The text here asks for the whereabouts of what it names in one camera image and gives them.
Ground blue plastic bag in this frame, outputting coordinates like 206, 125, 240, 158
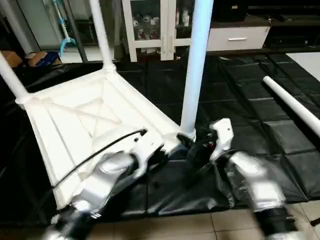
27, 51, 64, 67

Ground white plastic table leg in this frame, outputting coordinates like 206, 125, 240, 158
0, 49, 32, 105
178, 0, 215, 139
262, 75, 320, 139
88, 0, 117, 72

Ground brown cardboard box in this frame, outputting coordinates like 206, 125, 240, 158
0, 50, 24, 69

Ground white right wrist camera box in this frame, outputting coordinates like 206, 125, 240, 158
208, 117, 235, 162

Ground white drawer unit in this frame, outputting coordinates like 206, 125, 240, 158
205, 26, 271, 52

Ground black work mat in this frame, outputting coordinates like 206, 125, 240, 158
0, 52, 320, 223

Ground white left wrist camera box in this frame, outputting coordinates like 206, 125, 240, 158
130, 130, 167, 177

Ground light blue hooked pole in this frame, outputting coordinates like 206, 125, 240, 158
52, 0, 77, 59

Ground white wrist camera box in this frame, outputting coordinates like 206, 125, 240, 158
208, 117, 235, 162
130, 130, 167, 177

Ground white plastic table top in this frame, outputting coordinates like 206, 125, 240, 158
14, 64, 197, 212

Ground white glass-door cabinet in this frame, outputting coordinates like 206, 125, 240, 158
121, 0, 202, 62

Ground white flat board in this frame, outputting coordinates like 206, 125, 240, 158
299, 52, 320, 82

